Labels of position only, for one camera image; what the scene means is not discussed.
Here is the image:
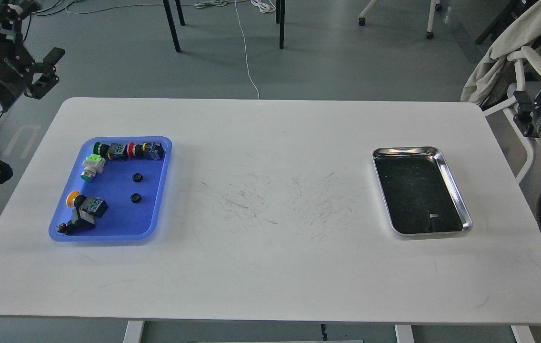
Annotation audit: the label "beige jacket on chair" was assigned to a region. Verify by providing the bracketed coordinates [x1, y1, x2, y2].
[460, 0, 541, 106]

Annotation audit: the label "black table legs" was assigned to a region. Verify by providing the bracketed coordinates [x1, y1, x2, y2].
[161, 0, 286, 53]

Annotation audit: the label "blue plastic tray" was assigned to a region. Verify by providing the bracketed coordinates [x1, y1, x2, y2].
[48, 136, 172, 242]

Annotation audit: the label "light green push button switch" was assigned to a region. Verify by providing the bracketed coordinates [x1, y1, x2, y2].
[80, 153, 106, 182]

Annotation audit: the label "white floor cable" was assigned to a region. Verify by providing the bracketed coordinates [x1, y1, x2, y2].
[193, 0, 277, 100]

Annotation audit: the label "orange push button switch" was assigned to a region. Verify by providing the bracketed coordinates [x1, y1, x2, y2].
[65, 191, 109, 218]

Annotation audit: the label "steel tray with black liner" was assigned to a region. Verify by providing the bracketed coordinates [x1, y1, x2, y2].
[371, 146, 473, 238]

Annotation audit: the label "white chair base with casters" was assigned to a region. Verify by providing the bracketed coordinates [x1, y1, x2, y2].
[357, 0, 444, 40]

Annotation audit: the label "black switch contact block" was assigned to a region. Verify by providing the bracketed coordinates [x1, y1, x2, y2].
[56, 208, 96, 236]

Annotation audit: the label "red push button switch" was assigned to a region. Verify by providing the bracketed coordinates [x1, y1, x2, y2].
[126, 142, 165, 161]

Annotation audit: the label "small black gear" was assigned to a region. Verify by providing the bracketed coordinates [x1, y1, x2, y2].
[131, 173, 144, 183]
[130, 192, 142, 203]

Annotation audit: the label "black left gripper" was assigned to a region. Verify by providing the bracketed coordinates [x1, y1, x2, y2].
[0, 0, 65, 111]

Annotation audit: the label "dark green push button switch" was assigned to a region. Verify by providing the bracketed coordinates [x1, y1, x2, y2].
[92, 142, 128, 161]

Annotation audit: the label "white office chair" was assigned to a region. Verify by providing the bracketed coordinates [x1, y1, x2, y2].
[482, 47, 541, 184]

